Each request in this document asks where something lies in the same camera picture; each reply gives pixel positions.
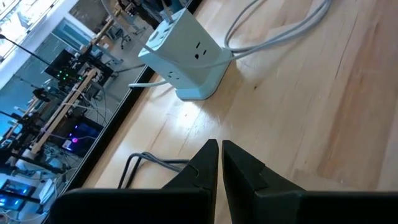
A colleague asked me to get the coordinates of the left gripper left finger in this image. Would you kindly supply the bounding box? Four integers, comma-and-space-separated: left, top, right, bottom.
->
49, 138, 220, 224

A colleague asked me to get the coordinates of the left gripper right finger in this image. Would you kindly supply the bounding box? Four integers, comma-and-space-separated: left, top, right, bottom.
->
221, 139, 398, 224

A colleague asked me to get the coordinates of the grey braided USB cable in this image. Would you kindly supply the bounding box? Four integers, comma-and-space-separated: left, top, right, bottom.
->
101, 0, 333, 70

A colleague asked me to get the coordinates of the wooden beam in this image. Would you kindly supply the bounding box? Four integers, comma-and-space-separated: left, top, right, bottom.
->
22, 67, 98, 160

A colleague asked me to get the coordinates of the small pale green outlet cube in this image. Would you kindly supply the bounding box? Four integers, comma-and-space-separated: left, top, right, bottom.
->
137, 7, 234, 101

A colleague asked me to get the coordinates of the black USB cable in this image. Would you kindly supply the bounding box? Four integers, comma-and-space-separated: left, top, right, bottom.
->
117, 151, 192, 190

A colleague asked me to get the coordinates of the black metal table frame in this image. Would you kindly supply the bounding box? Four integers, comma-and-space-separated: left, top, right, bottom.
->
42, 65, 156, 224

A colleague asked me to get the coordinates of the white power cord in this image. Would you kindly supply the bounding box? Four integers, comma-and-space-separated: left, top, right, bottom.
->
127, 80, 169, 89

